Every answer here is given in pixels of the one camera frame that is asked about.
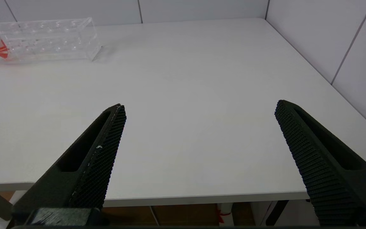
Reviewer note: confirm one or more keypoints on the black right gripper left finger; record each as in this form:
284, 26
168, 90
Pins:
84, 168

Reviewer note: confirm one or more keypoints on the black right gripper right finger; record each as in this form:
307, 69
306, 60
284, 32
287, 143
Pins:
322, 165

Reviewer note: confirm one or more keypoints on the clear acrylic test tube rack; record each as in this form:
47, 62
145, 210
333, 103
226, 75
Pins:
43, 41

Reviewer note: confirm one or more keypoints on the black table leg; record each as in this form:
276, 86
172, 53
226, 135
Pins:
276, 213

